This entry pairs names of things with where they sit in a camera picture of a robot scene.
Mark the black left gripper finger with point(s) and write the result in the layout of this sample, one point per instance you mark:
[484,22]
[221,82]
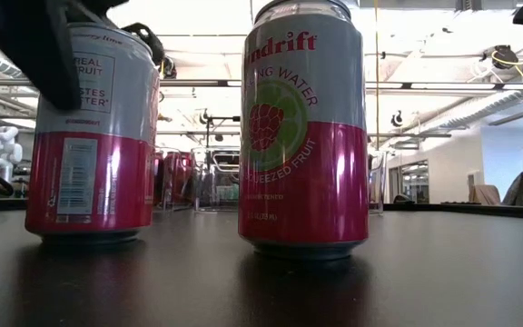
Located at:
[30,41]
[145,36]

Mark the overhead light rail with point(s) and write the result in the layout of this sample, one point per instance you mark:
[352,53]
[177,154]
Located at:
[425,85]

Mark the black hanging hook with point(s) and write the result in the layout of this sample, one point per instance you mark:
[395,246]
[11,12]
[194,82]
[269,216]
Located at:
[397,119]

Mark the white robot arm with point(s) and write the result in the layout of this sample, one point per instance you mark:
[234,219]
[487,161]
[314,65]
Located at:
[2,150]

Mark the black stand pole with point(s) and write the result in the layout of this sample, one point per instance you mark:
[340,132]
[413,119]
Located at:
[208,131]

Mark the beige chair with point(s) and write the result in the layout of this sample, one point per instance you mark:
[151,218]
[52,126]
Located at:
[484,195]

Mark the Spindrift raspberry lime can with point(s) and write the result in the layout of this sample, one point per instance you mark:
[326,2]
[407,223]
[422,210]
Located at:
[107,181]
[307,159]

